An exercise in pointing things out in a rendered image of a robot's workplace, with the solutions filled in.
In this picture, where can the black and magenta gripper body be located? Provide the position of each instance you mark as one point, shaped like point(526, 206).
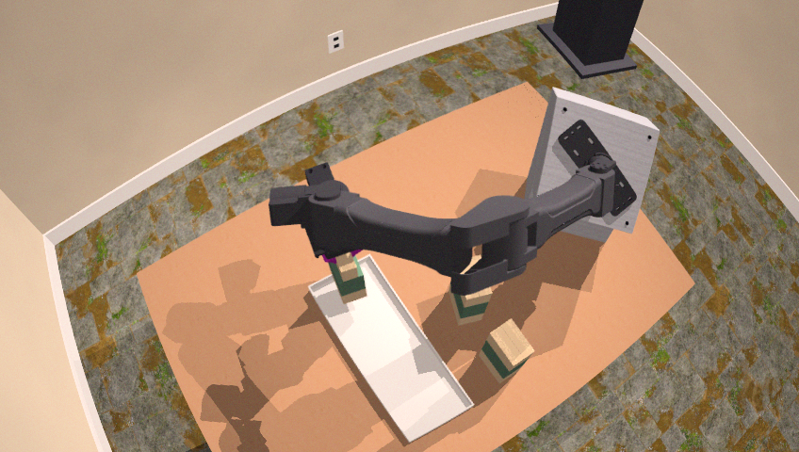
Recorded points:
point(319, 251)

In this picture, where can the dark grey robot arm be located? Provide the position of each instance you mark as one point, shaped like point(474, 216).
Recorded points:
point(343, 220)

